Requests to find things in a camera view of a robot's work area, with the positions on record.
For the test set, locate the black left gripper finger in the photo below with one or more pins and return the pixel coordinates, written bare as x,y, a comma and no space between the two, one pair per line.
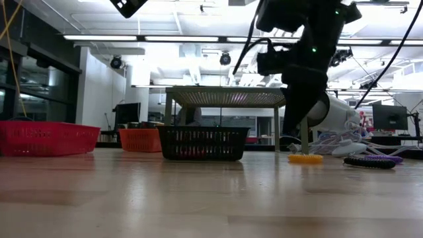
129,6

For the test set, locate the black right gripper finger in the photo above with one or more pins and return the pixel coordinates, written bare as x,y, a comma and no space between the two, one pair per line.
297,112

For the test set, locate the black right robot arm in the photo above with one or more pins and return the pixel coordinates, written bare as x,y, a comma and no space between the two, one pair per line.
314,20

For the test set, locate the black ceiling spotlight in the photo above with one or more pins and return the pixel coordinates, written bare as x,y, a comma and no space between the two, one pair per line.
225,59
341,57
116,62

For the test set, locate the long linear ceiling light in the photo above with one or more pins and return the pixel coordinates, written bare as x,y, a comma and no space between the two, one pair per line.
181,38

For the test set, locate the green perforated metal shelf riser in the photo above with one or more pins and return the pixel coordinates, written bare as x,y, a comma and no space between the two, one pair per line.
228,97

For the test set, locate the black computer monitor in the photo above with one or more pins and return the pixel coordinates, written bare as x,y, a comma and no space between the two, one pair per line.
390,117
127,114

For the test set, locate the black plastic basket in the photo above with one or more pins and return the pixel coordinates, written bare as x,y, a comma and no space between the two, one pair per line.
203,158

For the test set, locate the person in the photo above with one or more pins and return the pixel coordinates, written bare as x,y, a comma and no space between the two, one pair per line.
190,117

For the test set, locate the orange plastic basket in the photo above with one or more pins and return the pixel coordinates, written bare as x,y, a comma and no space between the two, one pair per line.
138,140

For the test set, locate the red plastic basket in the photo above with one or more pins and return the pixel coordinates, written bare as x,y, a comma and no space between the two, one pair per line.
49,139

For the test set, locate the white round lamp switch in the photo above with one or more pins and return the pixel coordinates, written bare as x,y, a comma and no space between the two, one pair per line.
348,150

